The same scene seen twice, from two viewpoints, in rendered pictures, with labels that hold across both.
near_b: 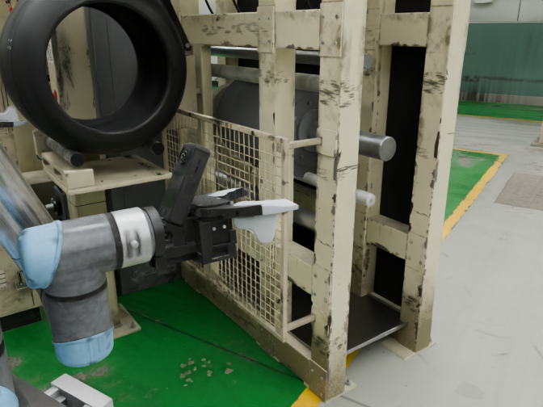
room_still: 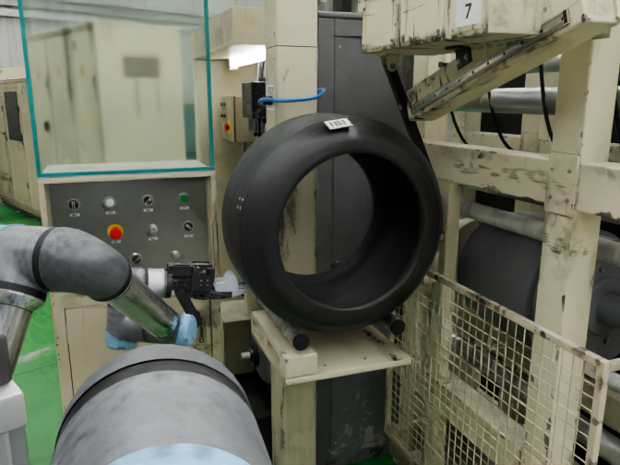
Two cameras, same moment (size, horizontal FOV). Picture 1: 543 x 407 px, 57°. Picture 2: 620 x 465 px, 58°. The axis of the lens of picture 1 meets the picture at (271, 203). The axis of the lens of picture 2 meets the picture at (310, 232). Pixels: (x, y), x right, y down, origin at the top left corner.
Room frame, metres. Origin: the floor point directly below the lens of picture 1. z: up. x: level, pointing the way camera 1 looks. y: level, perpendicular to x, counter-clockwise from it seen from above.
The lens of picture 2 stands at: (0.29, 0.25, 1.51)
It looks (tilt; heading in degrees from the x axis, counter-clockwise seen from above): 13 degrees down; 15
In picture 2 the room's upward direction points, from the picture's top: straight up
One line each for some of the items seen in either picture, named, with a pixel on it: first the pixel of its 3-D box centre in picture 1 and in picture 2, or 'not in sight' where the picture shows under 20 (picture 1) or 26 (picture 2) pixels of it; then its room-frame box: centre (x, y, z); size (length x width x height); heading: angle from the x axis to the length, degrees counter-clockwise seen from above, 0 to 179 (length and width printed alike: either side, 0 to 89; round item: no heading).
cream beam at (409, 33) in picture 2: not in sight; (454, 17); (1.87, 0.30, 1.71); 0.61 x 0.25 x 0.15; 35
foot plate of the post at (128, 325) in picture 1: (102, 322); not in sight; (2.00, 0.78, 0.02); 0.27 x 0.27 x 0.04; 35
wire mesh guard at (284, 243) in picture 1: (215, 208); (463, 407); (1.81, 0.22, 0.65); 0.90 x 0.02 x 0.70; 35
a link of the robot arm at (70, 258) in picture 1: (70, 252); not in sight; (0.57, 0.25, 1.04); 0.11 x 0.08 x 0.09; 122
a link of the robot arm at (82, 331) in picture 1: (78, 313); not in sight; (0.59, 0.26, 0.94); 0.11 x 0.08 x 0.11; 32
